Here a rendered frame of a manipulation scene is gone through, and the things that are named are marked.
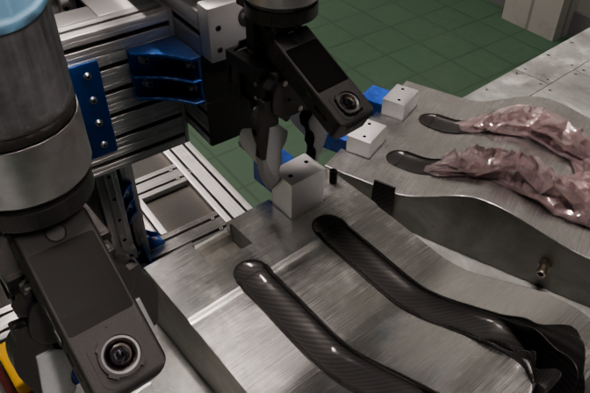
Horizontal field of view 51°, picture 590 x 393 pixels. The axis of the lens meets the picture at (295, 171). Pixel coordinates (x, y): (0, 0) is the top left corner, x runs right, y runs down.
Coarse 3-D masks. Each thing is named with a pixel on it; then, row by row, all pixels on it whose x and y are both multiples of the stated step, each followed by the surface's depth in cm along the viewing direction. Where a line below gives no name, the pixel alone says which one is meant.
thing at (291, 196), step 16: (240, 144) 78; (288, 160) 73; (304, 160) 71; (256, 176) 74; (288, 176) 69; (304, 176) 69; (320, 176) 70; (272, 192) 72; (288, 192) 69; (304, 192) 70; (320, 192) 72; (288, 208) 70; (304, 208) 71
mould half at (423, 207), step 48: (432, 96) 97; (528, 96) 90; (384, 144) 88; (432, 144) 88; (480, 144) 83; (528, 144) 81; (432, 192) 77; (480, 192) 73; (432, 240) 80; (480, 240) 76; (528, 240) 72; (576, 240) 70; (576, 288) 72
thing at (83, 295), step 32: (64, 224) 37; (32, 256) 36; (64, 256) 36; (96, 256) 37; (32, 288) 36; (64, 288) 36; (96, 288) 36; (128, 288) 37; (64, 320) 35; (96, 320) 35; (128, 320) 36; (64, 352) 36; (96, 352) 34; (128, 352) 35; (160, 352) 36; (96, 384) 34; (128, 384) 35
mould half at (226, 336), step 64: (192, 256) 66; (256, 256) 66; (320, 256) 67; (192, 320) 60; (256, 320) 61; (384, 320) 61; (576, 320) 55; (256, 384) 56; (320, 384) 55; (448, 384) 50; (512, 384) 50
